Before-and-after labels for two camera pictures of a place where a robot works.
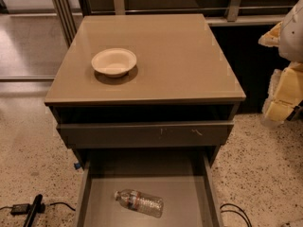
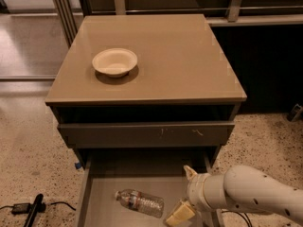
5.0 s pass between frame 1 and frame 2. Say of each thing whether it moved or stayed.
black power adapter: stayed
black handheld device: stayed
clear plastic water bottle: stayed
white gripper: moved
